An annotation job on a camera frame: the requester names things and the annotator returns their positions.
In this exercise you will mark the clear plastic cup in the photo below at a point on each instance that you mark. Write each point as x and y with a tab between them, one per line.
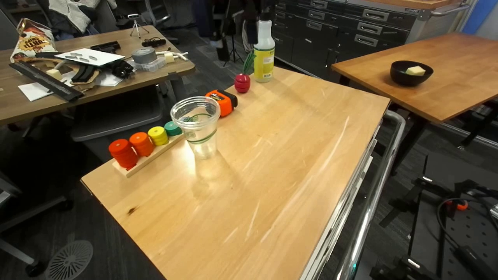
197	120

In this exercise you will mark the red toy pepper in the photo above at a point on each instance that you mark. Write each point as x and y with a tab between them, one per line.
241	82

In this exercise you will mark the green cylinder block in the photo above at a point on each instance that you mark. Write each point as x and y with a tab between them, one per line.
171	127

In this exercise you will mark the white yellow spray bottle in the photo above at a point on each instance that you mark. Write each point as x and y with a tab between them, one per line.
263	51

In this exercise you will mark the wooden peg base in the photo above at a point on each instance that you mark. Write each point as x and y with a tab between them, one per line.
141	162

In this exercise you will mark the grey drawer cabinet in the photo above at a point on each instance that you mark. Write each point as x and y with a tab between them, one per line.
313	34

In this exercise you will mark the red orange cylinder block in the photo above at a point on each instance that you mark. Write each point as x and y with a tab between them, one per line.
123	152

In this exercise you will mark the black bowl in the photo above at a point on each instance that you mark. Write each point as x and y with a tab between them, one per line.
398	76

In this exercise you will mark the white paper sheet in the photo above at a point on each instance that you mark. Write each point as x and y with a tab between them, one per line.
88	56

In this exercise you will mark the yellow sponge piece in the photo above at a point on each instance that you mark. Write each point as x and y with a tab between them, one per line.
414	70

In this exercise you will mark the long black bar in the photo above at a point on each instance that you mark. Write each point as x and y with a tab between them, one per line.
62	90

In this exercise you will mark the snack bag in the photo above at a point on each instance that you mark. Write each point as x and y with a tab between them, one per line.
32	37

